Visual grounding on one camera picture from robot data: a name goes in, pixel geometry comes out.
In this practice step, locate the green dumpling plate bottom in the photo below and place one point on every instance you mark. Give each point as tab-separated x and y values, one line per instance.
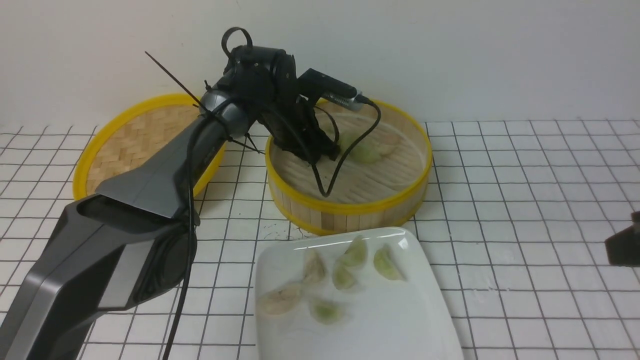
327	312

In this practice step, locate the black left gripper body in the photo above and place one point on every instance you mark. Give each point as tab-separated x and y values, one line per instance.
294	124

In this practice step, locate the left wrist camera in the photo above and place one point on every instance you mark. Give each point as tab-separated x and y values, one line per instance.
315	85

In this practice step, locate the pale dumpling on plate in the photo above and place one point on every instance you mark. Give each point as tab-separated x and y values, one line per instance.
314	269

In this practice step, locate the yellow-rimmed bamboo steamer basket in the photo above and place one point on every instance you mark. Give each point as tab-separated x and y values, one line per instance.
365	196

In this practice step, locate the white square plate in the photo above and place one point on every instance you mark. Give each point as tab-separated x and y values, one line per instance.
386	320

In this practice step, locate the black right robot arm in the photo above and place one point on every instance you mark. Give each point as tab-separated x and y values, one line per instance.
623	248

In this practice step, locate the pale dumpling steamer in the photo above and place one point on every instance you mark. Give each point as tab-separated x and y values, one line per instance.
386	144

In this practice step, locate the beige dumpling plate left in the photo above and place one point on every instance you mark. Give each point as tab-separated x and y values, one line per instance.
281	301

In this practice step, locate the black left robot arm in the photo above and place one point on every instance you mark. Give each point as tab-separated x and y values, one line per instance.
134	238

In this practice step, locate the yellow-rimmed bamboo steamer lid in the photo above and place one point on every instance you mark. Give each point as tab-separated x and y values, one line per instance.
130	139

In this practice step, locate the green dumpling steamer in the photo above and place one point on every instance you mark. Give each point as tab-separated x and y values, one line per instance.
362	152

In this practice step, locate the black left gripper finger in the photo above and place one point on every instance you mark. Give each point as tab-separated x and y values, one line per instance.
312	153

